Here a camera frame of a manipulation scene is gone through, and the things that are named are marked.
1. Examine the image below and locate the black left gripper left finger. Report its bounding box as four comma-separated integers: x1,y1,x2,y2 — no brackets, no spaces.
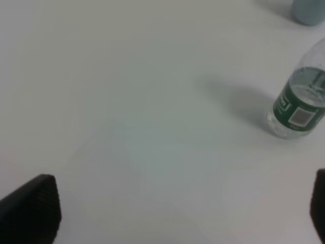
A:
1,174,61,243

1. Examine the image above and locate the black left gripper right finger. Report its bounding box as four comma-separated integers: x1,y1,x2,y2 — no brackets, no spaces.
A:
310,169,325,244

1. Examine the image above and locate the clear bottle green label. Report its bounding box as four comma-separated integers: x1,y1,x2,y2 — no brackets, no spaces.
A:
266,39,324,139

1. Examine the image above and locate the teal plastic cup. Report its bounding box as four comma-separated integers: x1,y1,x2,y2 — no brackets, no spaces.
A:
291,0,324,26

